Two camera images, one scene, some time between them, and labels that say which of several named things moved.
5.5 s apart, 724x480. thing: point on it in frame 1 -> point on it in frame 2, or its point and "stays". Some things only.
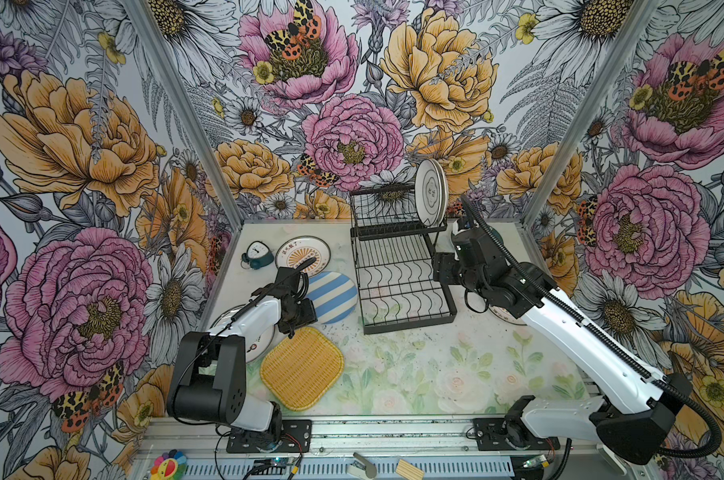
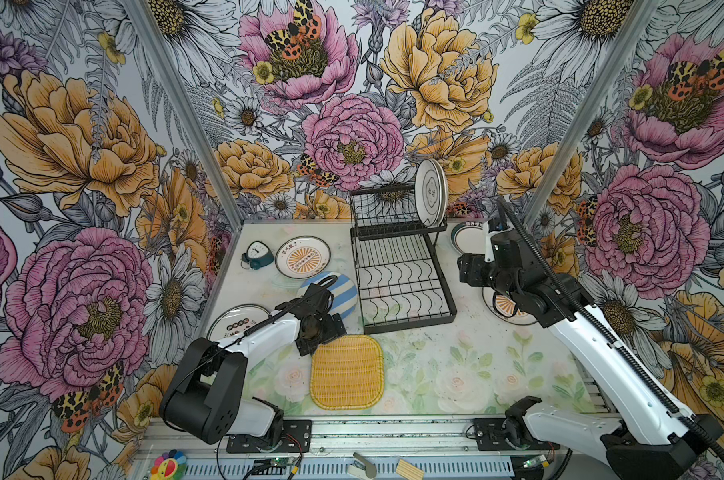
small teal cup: [257, 256] stays
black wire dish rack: [398, 285] stays
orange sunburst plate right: [506, 315] stays
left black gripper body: [303, 314] -> [324, 331]
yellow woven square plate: [299, 371] -> [347, 373]
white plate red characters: [256, 321] stays
